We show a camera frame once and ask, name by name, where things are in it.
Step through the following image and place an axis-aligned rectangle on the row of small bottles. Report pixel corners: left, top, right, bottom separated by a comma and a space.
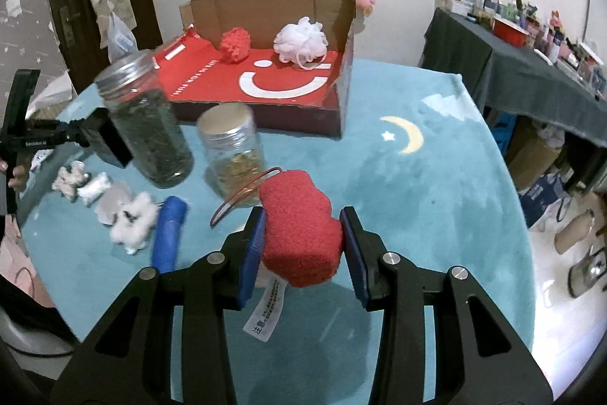
436, 0, 607, 97

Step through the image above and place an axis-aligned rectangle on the cardboard box with red lining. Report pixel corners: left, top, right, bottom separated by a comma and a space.
154, 0, 357, 139

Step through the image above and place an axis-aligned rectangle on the dark grey tablecloth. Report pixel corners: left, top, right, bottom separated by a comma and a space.
420, 6, 607, 135

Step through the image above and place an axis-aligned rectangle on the small off-white cotton puff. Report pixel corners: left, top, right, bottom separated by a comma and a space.
77, 172, 112, 205
52, 163, 88, 202

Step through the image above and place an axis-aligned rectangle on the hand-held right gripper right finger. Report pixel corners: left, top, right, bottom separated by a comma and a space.
339, 206, 555, 405

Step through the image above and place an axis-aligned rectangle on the beige bottle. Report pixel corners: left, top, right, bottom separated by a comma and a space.
555, 210, 596, 255

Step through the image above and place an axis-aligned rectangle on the clear plastic bag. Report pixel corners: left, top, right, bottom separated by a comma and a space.
107, 13, 139, 60

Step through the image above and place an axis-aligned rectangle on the white mesh bath puff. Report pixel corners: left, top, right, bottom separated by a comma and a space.
274, 17, 328, 69

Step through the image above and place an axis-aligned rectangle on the white cotton wad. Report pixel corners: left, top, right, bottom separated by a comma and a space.
110, 192, 159, 255

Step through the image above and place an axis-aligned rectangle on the blue cloth roll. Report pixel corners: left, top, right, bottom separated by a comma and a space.
151, 196, 189, 275

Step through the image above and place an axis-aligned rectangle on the blue printed box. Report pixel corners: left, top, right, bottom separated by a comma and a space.
519, 175, 570, 228

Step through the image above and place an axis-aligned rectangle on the clear jar of gold pieces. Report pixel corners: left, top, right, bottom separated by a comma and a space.
196, 104, 266, 209

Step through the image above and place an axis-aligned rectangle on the brown cardboard carton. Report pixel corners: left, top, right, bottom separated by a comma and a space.
507, 120, 570, 192

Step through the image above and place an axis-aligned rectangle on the red sponge with string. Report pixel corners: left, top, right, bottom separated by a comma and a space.
209, 168, 344, 344

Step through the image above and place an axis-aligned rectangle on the glass kettle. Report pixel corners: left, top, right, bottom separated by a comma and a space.
569, 246, 607, 299

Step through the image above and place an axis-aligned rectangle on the person's left hand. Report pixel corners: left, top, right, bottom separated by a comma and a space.
0, 159, 29, 194

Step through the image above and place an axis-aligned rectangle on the red mesh puff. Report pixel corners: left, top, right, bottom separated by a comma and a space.
219, 27, 251, 65

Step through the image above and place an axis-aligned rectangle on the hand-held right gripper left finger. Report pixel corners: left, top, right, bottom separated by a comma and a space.
50, 206, 267, 405

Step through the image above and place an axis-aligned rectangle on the teal moon-print table cover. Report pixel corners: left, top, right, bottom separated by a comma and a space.
19, 58, 534, 405

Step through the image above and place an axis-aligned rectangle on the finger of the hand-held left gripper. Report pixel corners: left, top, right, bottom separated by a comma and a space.
27, 107, 134, 169

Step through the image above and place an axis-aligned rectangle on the glass jar of dark leaves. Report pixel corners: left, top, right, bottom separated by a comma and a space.
95, 50, 194, 190

